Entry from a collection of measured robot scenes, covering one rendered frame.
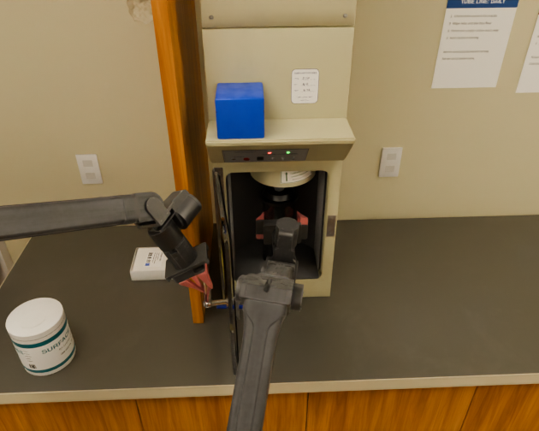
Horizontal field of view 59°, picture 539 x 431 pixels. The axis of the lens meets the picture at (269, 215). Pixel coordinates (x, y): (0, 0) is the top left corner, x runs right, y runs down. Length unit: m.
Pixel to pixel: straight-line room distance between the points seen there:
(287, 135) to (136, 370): 0.70
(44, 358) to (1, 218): 0.56
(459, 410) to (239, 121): 1.00
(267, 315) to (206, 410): 0.73
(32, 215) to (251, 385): 0.45
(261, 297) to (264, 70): 0.56
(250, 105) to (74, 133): 0.84
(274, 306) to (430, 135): 1.16
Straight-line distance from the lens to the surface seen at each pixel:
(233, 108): 1.00
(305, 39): 1.08
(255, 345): 0.69
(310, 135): 1.05
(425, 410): 1.49
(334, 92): 1.12
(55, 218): 0.88
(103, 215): 0.92
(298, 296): 0.77
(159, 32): 0.99
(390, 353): 1.35
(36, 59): 1.66
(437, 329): 1.44
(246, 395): 0.69
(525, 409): 1.61
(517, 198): 2.01
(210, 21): 1.07
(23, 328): 1.30
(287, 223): 1.17
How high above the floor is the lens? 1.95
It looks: 34 degrees down
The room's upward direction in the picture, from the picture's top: straight up
